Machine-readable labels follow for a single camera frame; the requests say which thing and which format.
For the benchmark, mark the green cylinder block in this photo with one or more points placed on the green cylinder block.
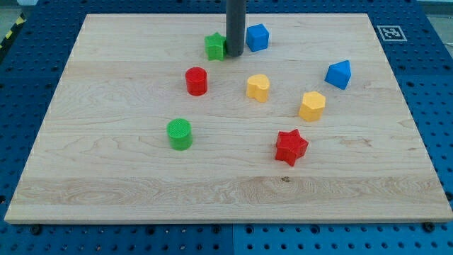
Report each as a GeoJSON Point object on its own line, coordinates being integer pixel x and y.
{"type": "Point", "coordinates": [179, 134]}

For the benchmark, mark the yellow heart block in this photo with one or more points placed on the yellow heart block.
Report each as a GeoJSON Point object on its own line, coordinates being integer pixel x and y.
{"type": "Point", "coordinates": [258, 86]}

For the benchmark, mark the red cylinder block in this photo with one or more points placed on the red cylinder block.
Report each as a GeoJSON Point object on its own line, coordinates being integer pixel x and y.
{"type": "Point", "coordinates": [196, 81]}

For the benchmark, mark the red star block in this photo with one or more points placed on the red star block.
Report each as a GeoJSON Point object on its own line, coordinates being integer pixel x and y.
{"type": "Point", "coordinates": [290, 146]}

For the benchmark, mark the light wooden board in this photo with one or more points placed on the light wooden board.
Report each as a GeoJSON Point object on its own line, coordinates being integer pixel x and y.
{"type": "Point", "coordinates": [102, 154]}

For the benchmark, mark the green star block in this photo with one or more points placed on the green star block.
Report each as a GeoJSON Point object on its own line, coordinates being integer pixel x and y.
{"type": "Point", "coordinates": [215, 47]}

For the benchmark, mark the yellow hexagon block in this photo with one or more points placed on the yellow hexagon block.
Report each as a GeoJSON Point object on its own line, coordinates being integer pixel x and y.
{"type": "Point", "coordinates": [312, 107]}

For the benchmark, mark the blue cube block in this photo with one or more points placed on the blue cube block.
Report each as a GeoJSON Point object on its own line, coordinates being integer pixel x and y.
{"type": "Point", "coordinates": [257, 37]}

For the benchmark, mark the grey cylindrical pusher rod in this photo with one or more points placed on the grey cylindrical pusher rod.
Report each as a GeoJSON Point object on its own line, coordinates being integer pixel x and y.
{"type": "Point", "coordinates": [235, 27]}

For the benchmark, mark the blue triangular prism block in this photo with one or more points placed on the blue triangular prism block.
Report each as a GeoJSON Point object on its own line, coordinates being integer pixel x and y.
{"type": "Point", "coordinates": [339, 74]}

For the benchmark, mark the white fiducial marker tag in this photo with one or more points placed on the white fiducial marker tag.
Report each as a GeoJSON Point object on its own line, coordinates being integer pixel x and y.
{"type": "Point", "coordinates": [391, 33]}

